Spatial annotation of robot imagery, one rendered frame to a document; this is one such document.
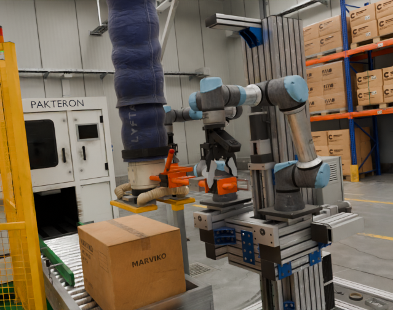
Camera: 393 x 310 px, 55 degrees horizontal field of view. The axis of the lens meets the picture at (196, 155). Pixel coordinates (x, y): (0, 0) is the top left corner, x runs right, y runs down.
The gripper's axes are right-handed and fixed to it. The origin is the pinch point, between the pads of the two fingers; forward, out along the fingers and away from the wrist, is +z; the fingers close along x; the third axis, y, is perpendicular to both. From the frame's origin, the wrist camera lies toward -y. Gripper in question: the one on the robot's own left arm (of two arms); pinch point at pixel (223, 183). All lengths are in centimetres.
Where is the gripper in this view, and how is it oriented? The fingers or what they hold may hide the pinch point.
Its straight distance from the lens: 125.4
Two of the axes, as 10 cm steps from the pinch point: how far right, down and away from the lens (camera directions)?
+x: -8.6, 1.1, -5.0
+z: 0.9, 9.9, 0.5
